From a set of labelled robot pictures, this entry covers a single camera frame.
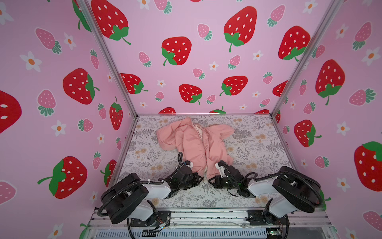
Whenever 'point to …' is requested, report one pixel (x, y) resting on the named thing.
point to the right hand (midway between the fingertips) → (207, 181)
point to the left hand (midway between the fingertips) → (204, 178)
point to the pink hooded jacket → (203, 145)
